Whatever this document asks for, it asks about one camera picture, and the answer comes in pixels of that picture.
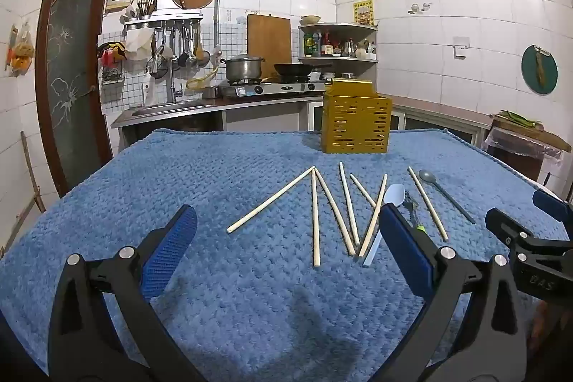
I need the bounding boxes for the brown framed glass door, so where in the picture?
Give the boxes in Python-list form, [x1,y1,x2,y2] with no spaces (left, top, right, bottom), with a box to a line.
[35,0,114,198]

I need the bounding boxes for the metal pot with lid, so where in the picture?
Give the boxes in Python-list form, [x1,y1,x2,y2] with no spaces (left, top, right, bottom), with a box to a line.
[219,54,265,82]

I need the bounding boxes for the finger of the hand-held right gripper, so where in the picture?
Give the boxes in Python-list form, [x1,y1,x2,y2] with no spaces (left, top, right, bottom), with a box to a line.
[485,207,573,257]
[532,189,573,226]

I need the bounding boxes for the green vegetables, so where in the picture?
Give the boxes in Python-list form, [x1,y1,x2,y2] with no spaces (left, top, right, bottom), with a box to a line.
[499,110,542,127]

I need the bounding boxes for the person's right forearm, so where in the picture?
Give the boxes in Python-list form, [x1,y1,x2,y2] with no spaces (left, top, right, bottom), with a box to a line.
[530,302,573,369]

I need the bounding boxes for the yellow and red gloves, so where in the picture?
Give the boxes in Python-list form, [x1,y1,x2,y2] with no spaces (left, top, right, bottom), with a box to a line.
[97,42,128,65]

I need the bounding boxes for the green round board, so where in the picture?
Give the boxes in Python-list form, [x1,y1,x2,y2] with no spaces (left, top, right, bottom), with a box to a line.
[521,44,559,95]

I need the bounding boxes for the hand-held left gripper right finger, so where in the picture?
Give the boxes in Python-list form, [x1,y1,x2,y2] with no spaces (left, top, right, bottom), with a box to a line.
[378,203,529,382]

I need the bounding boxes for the hanging kitchen utensils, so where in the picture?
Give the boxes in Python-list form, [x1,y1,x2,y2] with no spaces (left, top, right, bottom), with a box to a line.
[150,24,211,74]

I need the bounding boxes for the wooden stick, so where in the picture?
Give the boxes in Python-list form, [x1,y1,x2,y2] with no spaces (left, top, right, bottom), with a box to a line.
[20,131,45,213]

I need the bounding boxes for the silver utensil rack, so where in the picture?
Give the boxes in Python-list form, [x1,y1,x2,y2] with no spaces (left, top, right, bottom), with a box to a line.
[123,11,204,29]

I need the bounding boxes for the black wok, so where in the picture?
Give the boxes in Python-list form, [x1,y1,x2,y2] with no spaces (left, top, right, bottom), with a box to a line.
[273,62,334,78]

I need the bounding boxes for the hanging mesh bags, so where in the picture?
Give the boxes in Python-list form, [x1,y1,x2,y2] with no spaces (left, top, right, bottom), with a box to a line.
[5,24,35,76]

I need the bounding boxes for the yellow wall poster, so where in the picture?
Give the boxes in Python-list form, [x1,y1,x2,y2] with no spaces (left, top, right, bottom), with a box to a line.
[353,0,374,25]

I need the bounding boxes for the metal faucet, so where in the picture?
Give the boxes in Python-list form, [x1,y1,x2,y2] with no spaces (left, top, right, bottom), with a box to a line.
[150,48,184,104]

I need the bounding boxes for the corner shelf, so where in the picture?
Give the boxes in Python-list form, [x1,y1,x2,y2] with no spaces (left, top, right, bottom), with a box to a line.
[298,23,379,65]

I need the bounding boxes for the yellow perforated utensil holder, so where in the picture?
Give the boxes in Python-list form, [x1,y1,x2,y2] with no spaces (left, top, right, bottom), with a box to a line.
[321,78,393,154]

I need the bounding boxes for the metal fork with green handle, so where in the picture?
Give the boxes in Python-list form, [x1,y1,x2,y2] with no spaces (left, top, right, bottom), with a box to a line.
[404,190,428,236]

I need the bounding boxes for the stainless steel sink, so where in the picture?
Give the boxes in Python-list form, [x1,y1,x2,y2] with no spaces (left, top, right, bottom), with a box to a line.
[130,99,216,117]

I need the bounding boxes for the rectangular wooden cutting board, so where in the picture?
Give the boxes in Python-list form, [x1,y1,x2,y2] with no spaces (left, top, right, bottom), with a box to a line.
[247,14,293,69]

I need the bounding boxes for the wooden chopstick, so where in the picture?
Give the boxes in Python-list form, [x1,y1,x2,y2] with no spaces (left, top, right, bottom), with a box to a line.
[226,166,316,234]
[358,173,389,258]
[311,170,321,267]
[338,161,361,245]
[407,166,449,242]
[314,167,356,256]
[350,173,378,209]

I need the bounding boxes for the row of condiment bottles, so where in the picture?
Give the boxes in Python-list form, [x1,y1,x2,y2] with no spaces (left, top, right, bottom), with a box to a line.
[303,28,377,57]

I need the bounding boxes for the grey plastic spoon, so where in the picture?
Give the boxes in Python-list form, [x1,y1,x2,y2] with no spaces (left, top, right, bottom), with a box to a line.
[418,169,476,224]

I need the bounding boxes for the white hanging cloth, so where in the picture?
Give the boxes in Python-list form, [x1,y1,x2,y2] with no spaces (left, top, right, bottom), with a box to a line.
[125,28,155,61]

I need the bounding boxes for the side table with plastic cover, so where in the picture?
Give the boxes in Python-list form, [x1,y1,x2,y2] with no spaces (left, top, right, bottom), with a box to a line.
[481,113,573,186]

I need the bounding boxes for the gas stove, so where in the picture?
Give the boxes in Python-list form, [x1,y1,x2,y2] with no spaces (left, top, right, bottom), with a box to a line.
[217,80,329,98]

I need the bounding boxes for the blue knitted blanket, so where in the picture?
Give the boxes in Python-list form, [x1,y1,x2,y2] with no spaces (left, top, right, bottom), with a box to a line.
[0,128,573,382]

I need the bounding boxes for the kitchen counter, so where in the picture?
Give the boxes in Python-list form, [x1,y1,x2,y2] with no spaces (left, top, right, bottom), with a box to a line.
[111,91,493,150]

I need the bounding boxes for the light blue plastic spoon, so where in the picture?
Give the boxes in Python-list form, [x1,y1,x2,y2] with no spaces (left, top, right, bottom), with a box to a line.
[362,184,406,267]

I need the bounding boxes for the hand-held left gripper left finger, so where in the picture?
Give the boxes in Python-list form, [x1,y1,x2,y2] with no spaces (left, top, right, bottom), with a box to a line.
[47,204,207,382]

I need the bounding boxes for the wire basket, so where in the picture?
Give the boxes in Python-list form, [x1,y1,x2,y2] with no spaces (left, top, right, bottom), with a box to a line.
[101,64,124,85]

